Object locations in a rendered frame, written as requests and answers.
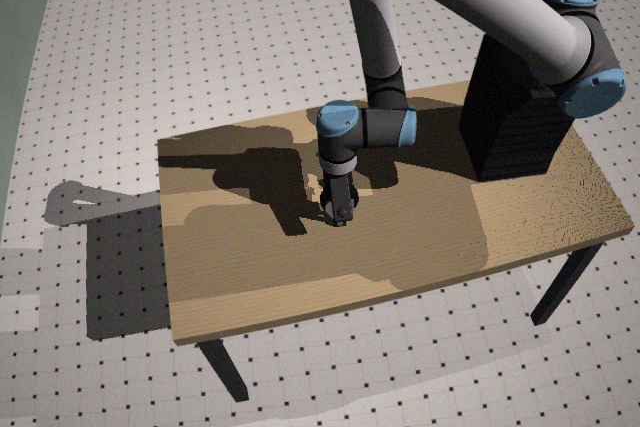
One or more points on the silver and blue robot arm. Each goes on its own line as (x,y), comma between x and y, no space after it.
(557,45)

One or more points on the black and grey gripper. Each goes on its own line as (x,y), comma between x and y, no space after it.
(325,197)

